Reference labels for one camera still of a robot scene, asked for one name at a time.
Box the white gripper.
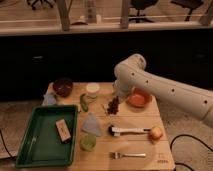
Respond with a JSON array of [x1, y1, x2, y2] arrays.
[[113, 79, 132, 99]]

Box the dark purple grape bunch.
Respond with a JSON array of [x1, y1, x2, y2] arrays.
[[107, 97, 119, 115]]

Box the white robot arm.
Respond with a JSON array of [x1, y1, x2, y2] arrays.
[[114, 54, 213, 129]]

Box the white plastic cup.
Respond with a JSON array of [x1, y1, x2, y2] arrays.
[[86, 83, 100, 98]]

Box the green plastic cup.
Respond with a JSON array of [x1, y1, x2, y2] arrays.
[[80, 134, 96, 152]]

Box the orange bowl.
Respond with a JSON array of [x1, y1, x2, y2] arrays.
[[126, 88, 152, 108]]

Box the green cucumber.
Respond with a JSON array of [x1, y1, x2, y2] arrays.
[[80, 94, 89, 112]]

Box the grey triangular cloth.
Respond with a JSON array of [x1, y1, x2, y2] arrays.
[[81, 113, 102, 137]]

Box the dark red bowl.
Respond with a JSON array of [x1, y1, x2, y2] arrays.
[[53, 78, 73, 97]]

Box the silver metal fork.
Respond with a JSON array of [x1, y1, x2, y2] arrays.
[[110, 152, 146, 159]]

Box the wooden block in tray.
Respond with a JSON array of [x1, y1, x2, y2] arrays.
[[55, 119, 71, 143]]

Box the light blue folded cloth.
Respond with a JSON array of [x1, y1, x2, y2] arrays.
[[42, 93, 57, 106]]

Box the black office chair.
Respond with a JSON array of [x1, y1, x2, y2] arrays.
[[26, 0, 54, 10], [129, 0, 158, 23]]

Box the green plastic tray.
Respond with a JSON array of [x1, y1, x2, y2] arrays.
[[16, 105, 78, 168]]

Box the black office chair left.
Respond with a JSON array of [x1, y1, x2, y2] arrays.
[[26, 0, 54, 10]]

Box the black cable right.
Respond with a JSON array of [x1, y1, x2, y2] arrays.
[[169, 133, 213, 171]]

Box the black cable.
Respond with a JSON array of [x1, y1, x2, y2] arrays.
[[0, 129, 17, 161], [169, 133, 213, 171]]

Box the black cable left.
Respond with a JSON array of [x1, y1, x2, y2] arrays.
[[0, 129, 17, 161]]

